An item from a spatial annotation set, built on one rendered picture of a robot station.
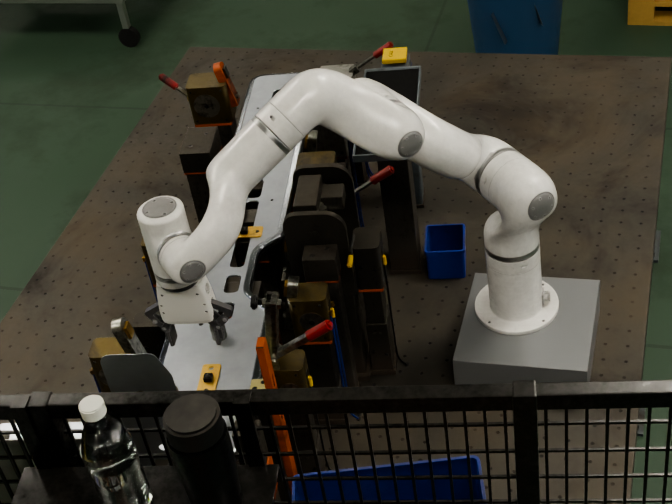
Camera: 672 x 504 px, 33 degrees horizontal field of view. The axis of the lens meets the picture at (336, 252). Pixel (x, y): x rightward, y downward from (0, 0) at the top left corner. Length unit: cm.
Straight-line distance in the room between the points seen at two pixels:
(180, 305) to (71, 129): 309
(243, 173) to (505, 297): 79
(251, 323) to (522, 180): 63
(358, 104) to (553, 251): 104
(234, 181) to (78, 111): 331
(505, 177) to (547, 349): 43
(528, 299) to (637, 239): 51
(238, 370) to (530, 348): 66
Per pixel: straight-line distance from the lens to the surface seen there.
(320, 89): 203
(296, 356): 225
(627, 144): 334
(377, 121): 206
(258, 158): 202
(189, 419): 140
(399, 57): 289
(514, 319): 262
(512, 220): 236
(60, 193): 479
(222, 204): 199
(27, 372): 293
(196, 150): 291
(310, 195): 241
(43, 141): 516
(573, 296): 269
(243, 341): 238
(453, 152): 224
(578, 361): 254
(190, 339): 241
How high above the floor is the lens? 260
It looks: 39 degrees down
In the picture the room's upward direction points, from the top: 10 degrees counter-clockwise
